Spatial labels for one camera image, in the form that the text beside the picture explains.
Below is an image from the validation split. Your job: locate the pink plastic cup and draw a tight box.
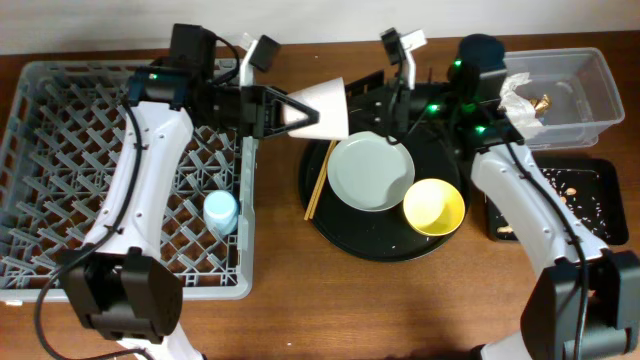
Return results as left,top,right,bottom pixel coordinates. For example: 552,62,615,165
288,77,349,141

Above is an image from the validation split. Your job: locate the grey round plate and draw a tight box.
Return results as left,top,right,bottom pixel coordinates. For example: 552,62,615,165
327,131,416,212

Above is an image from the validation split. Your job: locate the yellow plastic bowl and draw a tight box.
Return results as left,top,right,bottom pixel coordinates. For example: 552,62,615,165
402,178,467,237

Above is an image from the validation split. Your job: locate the light blue plastic cup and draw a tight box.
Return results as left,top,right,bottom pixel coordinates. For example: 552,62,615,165
203,190,239,236

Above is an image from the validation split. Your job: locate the white paper napkin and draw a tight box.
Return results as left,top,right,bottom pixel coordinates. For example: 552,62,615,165
499,72,543,140

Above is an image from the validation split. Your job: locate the gold foil wrapper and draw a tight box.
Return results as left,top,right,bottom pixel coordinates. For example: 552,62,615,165
529,94,552,117

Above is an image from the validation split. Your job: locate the peanut shells and rice waste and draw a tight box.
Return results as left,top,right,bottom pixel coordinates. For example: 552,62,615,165
486,168,611,241

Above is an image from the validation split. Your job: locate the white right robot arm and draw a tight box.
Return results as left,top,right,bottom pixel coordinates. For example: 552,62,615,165
347,30,639,359

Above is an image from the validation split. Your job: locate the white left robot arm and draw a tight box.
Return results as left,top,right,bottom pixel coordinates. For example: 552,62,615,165
51,63,320,359

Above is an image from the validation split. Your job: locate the clear plastic waste bin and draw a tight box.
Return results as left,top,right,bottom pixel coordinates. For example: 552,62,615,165
504,48,625,151

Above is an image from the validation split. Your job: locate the grey plastic dishwasher rack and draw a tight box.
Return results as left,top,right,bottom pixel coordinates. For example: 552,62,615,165
1,60,258,306

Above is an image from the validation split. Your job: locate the wooden chopstick lower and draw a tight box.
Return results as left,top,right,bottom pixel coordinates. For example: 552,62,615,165
307,140,339,221

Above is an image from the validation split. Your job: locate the wooden chopstick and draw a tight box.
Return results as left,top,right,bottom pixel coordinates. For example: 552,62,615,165
307,140,339,221
303,139,337,221

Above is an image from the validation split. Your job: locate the wooden chopstick upper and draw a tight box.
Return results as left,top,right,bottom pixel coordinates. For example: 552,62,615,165
303,139,337,221

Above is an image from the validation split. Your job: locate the black rectangular tray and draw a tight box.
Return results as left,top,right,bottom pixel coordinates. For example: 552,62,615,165
481,155,630,247

